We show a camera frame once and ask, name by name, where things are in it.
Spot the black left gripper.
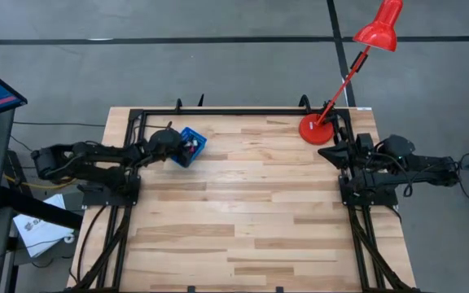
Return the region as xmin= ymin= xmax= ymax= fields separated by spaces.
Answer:
xmin=147 ymin=128 xmax=193 ymax=166

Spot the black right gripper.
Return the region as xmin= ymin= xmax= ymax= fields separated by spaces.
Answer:
xmin=318 ymin=140 xmax=383 ymax=174

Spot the blue plastic basket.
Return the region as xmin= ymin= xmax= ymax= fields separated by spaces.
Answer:
xmin=170 ymin=126 xmax=208 ymax=169

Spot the red desk lamp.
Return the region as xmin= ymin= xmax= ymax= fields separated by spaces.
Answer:
xmin=298 ymin=0 xmax=405 ymax=147

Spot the white printed paper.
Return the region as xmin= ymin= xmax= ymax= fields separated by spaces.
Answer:
xmin=12 ymin=194 xmax=76 ymax=259

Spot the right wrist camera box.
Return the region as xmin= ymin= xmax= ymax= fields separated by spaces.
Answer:
xmin=355 ymin=133 xmax=376 ymax=152

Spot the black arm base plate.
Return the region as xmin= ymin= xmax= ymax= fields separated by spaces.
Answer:
xmin=339 ymin=177 xmax=399 ymax=207
xmin=80 ymin=178 xmax=142 ymax=207

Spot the black table frame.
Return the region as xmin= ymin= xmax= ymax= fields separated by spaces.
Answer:
xmin=69 ymin=106 xmax=421 ymax=293

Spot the thin black floor cable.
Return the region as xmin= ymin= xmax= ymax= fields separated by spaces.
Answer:
xmin=12 ymin=120 xmax=107 ymax=128

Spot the yellow cable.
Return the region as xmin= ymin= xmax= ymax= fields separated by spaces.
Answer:
xmin=2 ymin=173 xmax=79 ymax=191

